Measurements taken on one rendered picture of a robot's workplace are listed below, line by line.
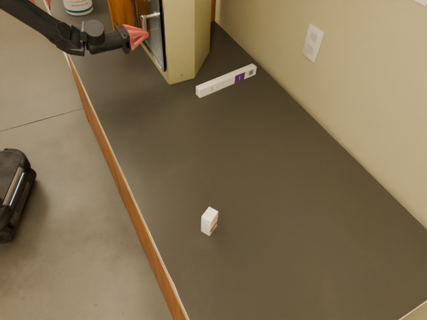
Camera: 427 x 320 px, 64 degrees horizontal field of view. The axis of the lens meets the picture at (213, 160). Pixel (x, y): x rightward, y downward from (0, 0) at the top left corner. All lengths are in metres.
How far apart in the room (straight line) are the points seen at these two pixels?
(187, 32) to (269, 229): 0.74
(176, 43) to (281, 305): 0.91
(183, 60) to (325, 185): 0.68
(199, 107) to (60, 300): 1.21
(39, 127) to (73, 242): 1.01
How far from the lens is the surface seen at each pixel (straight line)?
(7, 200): 2.09
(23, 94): 3.11
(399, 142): 1.13
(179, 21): 1.26
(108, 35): 1.25
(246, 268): 0.92
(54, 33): 1.20
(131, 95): 1.35
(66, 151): 2.53
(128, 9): 1.61
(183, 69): 1.37
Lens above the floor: 1.78
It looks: 50 degrees down
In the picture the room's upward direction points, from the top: 4 degrees clockwise
